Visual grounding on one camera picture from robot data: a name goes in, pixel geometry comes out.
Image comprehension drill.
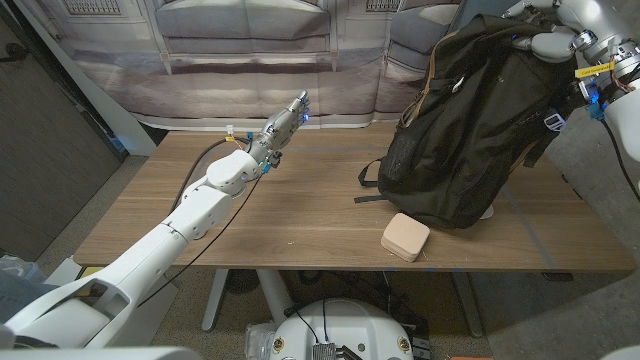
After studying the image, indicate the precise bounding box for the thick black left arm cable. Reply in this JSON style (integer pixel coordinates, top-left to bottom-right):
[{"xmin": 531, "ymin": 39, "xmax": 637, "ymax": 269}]
[{"xmin": 169, "ymin": 136, "xmax": 252, "ymax": 215}]

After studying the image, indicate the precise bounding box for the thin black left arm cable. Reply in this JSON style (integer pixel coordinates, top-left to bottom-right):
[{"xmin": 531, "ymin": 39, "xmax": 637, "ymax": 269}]
[{"xmin": 137, "ymin": 171, "xmax": 265, "ymax": 309}]

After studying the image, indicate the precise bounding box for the grey white sneaker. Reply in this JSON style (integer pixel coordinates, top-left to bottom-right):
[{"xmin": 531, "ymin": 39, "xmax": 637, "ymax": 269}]
[{"xmin": 0, "ymin": 254, "xmax": 37, "ymax": 284}]

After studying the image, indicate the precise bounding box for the printed room backdrop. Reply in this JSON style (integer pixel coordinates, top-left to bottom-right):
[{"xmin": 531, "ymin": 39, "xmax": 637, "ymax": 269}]
[{"xmin": 12, "ymin": 0, "xmax": 576, "ymax": 132}]

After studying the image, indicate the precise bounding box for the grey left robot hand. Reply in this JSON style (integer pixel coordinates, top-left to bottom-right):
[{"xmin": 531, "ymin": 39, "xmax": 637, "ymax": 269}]
[{"xmin": 247, "ymin": 89, "xmax": 312, "ymax": 174}]

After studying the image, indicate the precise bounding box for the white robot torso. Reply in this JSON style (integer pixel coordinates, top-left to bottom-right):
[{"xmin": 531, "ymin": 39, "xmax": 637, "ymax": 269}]
[{"xmin": 269, "ymin": 298, "xmax": 415, "ymax": 360}]

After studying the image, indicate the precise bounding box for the white table leg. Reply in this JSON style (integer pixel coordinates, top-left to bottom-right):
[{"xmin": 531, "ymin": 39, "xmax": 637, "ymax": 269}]
[
  {"xmin": 201, "ymin": 268, "xmax": 231, "ymax": 332},
  {"xmin": 256, "ymin": 268, "xmax": 294, "ymax": 326}
]

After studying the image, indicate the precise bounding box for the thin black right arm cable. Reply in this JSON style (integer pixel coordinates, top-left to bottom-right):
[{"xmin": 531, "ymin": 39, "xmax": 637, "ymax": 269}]
[{"xmin": 599, "ymin": 117, "xmax": 640, "ymax": 202}]

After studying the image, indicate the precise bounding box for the dark wooden door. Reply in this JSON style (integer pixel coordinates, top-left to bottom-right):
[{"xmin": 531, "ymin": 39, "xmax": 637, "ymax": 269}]
[{"xmin": 0, "ymin": 4, "xmax": 124, "ymax": 261}]

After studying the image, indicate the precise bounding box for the grey table leg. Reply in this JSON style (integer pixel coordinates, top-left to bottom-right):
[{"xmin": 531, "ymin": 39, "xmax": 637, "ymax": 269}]
[{"xmin": 452, "ymin": 272, "xmax": 485, "ymax": 339}]

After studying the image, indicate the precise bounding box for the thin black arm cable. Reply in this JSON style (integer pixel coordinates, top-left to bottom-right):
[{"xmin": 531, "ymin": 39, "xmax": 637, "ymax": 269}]
[
  {"xmin": 599, "ymin": 117, "xmax": 640, "ymax": 202},
  {"xmin": 137, "ymin": 171, "xmax": 265, "ymax": 309}
]

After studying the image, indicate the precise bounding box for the round black floor fan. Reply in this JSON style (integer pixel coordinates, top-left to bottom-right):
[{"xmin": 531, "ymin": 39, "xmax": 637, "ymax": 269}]
[{"xmin": 224, "ymin": 269, "xmax": 261, "ymax": 295}]

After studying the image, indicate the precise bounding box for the black door handle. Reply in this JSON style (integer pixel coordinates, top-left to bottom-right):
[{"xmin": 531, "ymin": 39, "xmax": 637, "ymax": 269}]
[{"xmin": 0, "ymin": 42, "xmax": 30, "ymax": 64}]

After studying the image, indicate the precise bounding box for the clear plastic bag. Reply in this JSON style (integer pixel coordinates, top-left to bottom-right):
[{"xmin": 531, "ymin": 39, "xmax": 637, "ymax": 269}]
[{"xmin": 243, "ymin": 322, "xmax": 279, "ymax": 360}]

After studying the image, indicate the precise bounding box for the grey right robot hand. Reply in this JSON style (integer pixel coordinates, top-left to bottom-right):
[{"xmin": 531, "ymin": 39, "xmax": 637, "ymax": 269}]
[{"xmin": 502, "ymin": 0, "xmax": 640, "ymax": 94}]

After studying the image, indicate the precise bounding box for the black backpack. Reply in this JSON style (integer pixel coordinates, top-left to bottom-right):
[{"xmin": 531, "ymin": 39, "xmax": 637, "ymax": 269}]
[{"xmin": 353, "ymin": 13, "xmax": 587, "ymax": 230}]

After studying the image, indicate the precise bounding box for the person's leg in jeans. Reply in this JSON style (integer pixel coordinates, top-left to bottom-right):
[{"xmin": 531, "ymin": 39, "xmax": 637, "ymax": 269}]
[{"xmin": 0, "ymin": 269, "xmax": 60, "ymax": 324}]

